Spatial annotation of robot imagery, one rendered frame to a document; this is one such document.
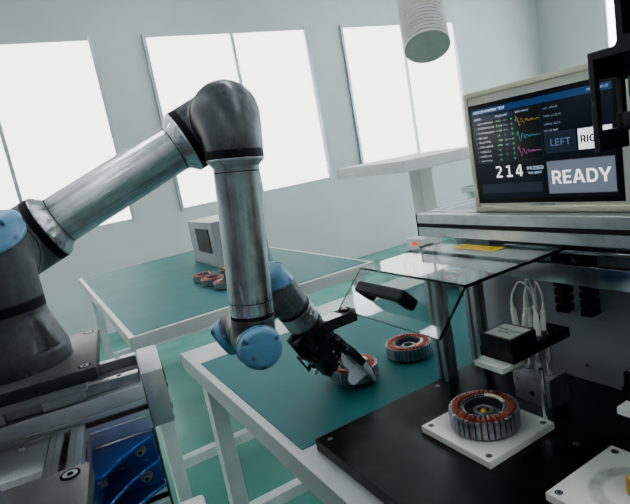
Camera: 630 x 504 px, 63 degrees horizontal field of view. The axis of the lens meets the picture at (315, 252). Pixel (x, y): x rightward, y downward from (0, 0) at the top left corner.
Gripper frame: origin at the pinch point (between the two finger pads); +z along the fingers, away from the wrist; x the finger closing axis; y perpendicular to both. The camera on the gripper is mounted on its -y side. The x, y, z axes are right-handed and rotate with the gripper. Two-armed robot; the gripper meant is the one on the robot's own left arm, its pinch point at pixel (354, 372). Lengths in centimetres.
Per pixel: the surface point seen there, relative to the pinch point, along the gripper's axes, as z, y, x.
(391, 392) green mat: 0.5, 2.2, 11.9
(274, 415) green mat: -8.9, 19.0, -4.2
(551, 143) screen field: -38, -25, 48
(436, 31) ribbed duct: -30, -116, -22
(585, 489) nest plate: -9, 13, 56
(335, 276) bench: 39, -63, -80
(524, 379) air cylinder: -2.1, -5.9, 38.8
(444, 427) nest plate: -7.5, 9.7, 32.2
